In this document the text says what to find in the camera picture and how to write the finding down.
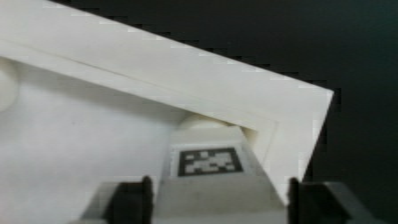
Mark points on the white square tabletop tray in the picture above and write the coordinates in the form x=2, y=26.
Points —
x=101, y=85

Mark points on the white leg with tag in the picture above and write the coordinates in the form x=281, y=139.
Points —
x=215, y=189

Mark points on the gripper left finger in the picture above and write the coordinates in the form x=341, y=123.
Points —
x=121, y=205

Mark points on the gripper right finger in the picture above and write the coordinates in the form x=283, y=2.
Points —
x=323, y=204

